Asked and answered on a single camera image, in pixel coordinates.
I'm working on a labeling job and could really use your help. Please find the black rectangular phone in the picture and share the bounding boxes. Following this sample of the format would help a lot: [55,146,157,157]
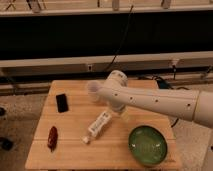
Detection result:
[56,94,68,113]

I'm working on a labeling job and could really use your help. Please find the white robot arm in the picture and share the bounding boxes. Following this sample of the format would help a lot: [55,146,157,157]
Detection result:
[98,70,213,128]

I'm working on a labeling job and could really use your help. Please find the clear plastic cup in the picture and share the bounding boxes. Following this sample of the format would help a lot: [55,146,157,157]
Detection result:
[86,80,101,103]

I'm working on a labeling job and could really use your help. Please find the white plastic bottle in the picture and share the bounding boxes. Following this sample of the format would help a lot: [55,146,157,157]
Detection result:
[82,111,112,144]

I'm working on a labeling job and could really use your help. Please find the green ceramic bowl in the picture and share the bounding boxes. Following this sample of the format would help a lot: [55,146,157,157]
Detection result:
[128,125,168,167]

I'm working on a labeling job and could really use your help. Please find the black hanging cable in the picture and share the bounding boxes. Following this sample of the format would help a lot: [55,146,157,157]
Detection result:
[101,4,135,73]

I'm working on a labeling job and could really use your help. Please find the wooden table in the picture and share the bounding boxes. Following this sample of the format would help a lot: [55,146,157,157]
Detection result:
[25,80,181,170]

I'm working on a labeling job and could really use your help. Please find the white wall socket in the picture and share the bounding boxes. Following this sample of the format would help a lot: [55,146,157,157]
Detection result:
[88,65,93,72]

